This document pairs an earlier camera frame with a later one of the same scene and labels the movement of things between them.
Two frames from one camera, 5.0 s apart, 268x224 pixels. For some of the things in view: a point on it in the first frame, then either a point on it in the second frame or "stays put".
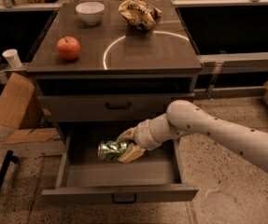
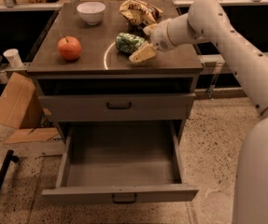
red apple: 68,48 stays put
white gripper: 143,133 to 160,36
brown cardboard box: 19,104 stays put
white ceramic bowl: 91,12 stays put
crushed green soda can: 109,151 to 127,42
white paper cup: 12,56 stays put
